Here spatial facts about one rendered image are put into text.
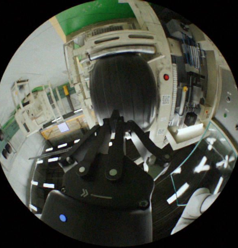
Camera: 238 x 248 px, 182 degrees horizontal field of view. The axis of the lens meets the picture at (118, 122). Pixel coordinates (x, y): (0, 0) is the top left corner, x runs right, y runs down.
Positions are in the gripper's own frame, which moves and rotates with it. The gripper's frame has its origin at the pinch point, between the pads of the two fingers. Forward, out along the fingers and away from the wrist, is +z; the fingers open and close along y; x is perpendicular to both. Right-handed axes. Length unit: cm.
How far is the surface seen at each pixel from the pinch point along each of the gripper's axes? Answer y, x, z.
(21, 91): -242, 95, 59
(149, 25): 28, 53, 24
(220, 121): 64, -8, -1
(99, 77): -5.3, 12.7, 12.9
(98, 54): -5.9, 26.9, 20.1
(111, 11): 10, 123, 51
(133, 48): 11.2, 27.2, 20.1
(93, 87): -8.4, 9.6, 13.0
